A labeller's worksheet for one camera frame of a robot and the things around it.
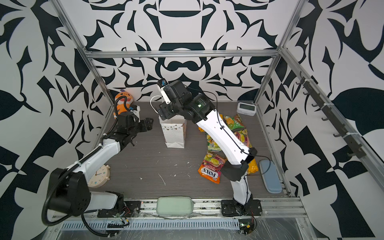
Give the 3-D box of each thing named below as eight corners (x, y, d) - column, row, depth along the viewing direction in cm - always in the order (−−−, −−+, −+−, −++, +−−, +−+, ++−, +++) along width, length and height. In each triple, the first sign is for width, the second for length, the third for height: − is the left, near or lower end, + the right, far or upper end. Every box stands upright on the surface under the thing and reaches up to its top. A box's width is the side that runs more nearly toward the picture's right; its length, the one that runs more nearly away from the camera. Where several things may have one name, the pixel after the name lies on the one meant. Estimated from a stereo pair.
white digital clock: (236, 114, 116) (237, 110, 113) (237, 105, 122) (238, 101, 118) (254, 117, 114) (256, 113, 111) (254, 109, 120) (256, 105, 116)
